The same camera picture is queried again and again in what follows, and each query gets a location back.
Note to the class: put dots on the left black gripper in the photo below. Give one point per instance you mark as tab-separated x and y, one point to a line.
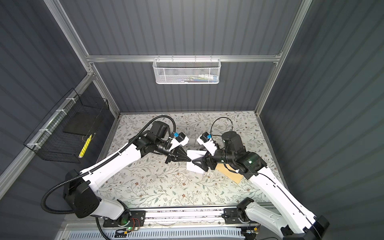
184	157

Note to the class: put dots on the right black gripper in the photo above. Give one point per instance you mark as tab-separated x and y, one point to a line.
204	164

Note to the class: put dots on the white paper letter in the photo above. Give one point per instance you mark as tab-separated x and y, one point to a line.
197	164

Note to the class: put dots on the tan paper envelope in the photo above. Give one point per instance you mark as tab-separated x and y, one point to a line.
230	173

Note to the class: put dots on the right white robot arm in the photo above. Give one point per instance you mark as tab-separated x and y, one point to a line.
293	220

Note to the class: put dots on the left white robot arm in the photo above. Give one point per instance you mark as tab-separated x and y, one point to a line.
81	195

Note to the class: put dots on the floral table mat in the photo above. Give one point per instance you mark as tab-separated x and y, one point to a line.
150	182

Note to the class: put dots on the pens in white basket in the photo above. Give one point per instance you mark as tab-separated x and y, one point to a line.
205	78

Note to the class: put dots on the yellow marker pen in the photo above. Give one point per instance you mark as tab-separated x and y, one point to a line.
85	146

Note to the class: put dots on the black foam pad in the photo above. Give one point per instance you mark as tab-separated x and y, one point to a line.
82	124

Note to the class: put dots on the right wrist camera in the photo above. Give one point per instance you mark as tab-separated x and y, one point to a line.
206	140

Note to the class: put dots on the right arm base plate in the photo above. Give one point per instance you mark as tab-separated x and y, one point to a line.
232	216

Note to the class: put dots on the white vented cable tray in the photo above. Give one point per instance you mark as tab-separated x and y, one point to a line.
178	234

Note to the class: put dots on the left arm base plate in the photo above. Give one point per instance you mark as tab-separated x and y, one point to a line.
127	220

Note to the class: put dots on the white wire mesh basket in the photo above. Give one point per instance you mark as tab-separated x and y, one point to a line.
168	72

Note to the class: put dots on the black wire basket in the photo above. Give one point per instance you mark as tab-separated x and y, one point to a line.
67	134

